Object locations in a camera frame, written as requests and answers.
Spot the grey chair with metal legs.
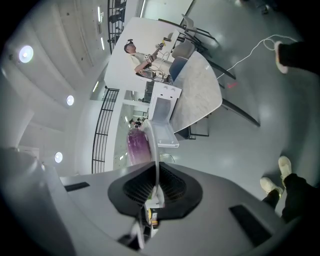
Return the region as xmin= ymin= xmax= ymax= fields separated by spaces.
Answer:
xmin=179 ymin=13 xmax=221 ymax=51

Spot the grey shell chair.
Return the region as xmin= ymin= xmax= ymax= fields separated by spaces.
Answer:
xmin=171 ymin=40 xmax=195 ymax=60

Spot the person's black clothing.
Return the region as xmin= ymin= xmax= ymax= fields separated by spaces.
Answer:
xmin=261 ymin=172 xmax=316 ymax=224

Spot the black metal railing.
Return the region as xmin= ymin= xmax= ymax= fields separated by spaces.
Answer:
xmin=107 ymin=0 xmax=128 ymax=55
xmin=91 ymin=86 xmax=121 ymax=175

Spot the white shoe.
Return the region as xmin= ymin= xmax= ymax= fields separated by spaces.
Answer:
xmin=259 ymin=176 xmax=284 ymax=198
xmin=278 ymin=155 xmax=293 ymax=182

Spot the blue padded chair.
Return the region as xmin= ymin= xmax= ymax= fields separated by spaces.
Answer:
xmin=169 ymin=56 xmax=189 ymax=81

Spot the long white floor cable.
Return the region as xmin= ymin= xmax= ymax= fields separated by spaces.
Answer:
xmin=216 ymin=34 xmax=299 ymax=80

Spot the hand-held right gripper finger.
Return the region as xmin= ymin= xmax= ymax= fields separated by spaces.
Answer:
xmin=142 ymin=118 xmax=166 ymax=209

